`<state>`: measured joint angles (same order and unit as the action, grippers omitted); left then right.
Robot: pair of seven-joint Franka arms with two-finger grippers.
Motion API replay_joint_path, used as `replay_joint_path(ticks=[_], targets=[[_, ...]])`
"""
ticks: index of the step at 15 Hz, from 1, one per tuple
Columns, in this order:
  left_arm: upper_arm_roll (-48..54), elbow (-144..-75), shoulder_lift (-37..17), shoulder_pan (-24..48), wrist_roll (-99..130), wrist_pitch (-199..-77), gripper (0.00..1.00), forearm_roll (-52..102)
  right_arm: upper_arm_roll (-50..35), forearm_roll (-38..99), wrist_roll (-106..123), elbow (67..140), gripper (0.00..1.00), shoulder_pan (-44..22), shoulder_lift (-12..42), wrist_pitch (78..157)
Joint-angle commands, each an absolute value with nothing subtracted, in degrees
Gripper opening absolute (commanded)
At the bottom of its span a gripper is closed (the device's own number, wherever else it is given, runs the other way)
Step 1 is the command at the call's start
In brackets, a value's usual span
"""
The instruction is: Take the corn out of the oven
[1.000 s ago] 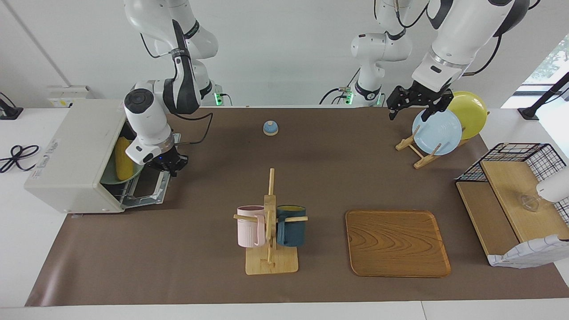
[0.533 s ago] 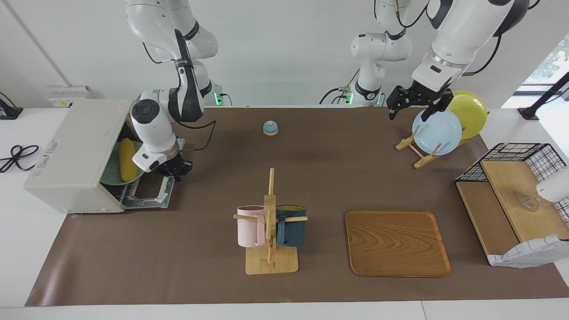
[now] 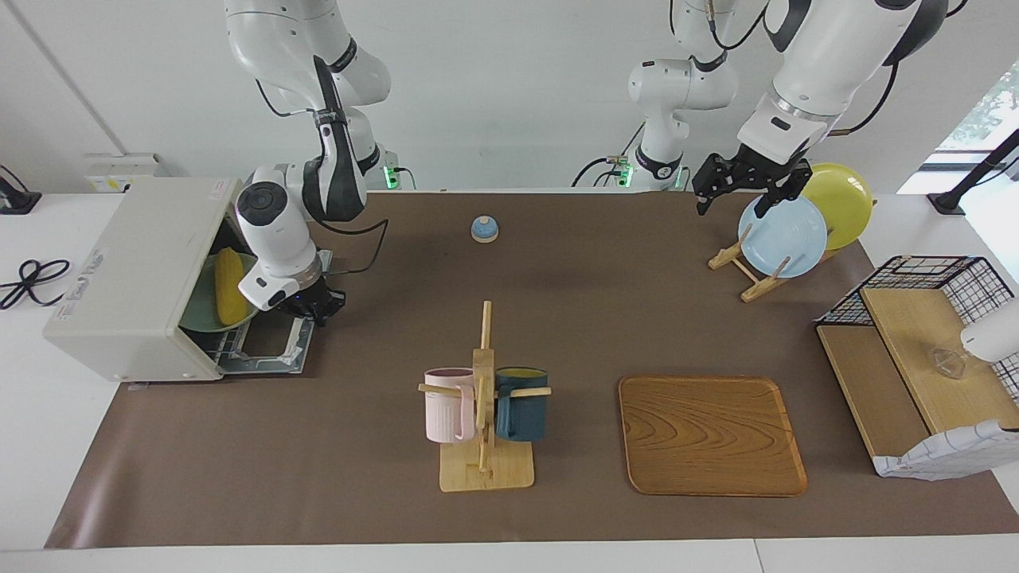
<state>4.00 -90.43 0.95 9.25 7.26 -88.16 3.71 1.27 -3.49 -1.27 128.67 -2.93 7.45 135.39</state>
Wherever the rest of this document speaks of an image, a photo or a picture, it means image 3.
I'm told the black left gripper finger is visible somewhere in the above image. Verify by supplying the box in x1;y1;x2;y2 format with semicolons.
755;163;811;220
693;155;723;216

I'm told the glass oven door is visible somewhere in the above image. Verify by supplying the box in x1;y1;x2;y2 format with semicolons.
215;249;334;377

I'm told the yellow corn cob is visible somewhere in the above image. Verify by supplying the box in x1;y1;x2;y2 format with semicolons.
215;247;252;327

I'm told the pale green plate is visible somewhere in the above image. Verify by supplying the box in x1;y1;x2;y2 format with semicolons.
179;253;264;333

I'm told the white toaster oven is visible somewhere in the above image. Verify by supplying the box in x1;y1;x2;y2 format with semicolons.
44;177;264;383

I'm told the brown table mat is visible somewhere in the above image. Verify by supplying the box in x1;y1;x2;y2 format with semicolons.
45;191;1019;550

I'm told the light blue plate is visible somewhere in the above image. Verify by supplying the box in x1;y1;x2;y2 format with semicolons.
738;193;829;279

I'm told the yellow plate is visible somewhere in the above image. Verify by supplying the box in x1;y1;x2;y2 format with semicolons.
800;163;874;251

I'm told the wooden plate rack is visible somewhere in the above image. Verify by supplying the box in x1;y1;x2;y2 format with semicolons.
709;223;845;303

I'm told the pink mug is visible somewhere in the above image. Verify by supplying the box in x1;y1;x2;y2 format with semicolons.
424;368;477;444

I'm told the black angled stand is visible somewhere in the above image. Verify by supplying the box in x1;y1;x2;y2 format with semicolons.
927;127;1019;216

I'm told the wide wooden shelf board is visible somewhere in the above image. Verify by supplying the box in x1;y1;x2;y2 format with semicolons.
861;286;1019;435

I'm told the window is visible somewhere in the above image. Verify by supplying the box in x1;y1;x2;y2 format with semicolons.
939;60;1019;152

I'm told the narrow wooden shelf board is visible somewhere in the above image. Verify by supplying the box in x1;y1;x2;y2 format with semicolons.
818;325;932;462

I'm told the dark blue mug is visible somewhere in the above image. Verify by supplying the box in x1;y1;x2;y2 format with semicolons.
495;366;550;443

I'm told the wooden mug tree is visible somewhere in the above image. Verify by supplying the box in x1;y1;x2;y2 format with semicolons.
418;300;552;493

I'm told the clear glass cup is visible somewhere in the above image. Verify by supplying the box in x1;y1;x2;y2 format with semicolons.
931;346;968;379

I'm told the white cylindrical object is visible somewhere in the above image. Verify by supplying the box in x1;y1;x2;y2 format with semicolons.
959;302;1019;363

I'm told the brown wooden tray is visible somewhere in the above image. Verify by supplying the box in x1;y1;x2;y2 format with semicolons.
619;376;808;498

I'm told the white checked cloth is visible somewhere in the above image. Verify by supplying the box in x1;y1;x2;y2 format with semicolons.
873;420;1019;481

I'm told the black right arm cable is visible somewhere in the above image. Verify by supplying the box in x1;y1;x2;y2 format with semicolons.
253;76;391;277

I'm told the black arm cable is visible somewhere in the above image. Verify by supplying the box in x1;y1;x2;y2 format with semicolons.
253;76;391;277
828;62;902;140

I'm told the oven wire rack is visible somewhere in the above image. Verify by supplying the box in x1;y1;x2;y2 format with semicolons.
193;325;244;361

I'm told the black base cable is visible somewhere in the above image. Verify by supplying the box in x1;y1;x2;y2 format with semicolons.
572;155;634;189

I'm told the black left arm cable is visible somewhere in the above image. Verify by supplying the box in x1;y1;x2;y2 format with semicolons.
828;62;902;140

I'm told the black wire basket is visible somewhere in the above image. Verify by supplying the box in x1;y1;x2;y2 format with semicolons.
816;255;1019;399

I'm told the loose black cable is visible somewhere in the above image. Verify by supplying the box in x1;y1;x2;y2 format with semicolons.
0;259;72;311

